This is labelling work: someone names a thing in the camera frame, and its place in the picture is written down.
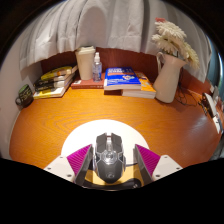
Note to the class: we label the orange book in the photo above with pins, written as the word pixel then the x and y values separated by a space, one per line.
pixel 146 88

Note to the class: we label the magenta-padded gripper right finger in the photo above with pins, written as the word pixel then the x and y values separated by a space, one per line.
pixel 148 160

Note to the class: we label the white yellow black mouse pad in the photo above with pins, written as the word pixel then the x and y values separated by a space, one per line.
pixel 86 135

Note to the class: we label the clear spray bottle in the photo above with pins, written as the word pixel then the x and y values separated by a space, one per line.
pixel 97 70

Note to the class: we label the red-brown book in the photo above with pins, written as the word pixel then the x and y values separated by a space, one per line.
pixel 85 84

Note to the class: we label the beige cylindrical container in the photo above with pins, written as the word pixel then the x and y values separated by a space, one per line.
pixel 85 63

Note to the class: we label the white and yellow book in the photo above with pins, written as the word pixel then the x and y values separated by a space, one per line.
pixel 50 92

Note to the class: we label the white ceramic jug vase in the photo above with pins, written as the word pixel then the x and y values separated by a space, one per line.
pixel 168 81

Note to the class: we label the dark mug green inside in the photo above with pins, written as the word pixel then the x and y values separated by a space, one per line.
pixel 25 96

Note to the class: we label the grey black computer mouse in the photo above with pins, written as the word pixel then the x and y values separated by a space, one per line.
pixel 109 158

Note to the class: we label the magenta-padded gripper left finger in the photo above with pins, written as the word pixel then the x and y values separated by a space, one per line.
pixel 78 160

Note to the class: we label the white pleated curtain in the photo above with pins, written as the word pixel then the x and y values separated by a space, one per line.
pixel 110 23

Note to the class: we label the silver laptop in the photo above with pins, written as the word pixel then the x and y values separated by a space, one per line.
pixel 210 106

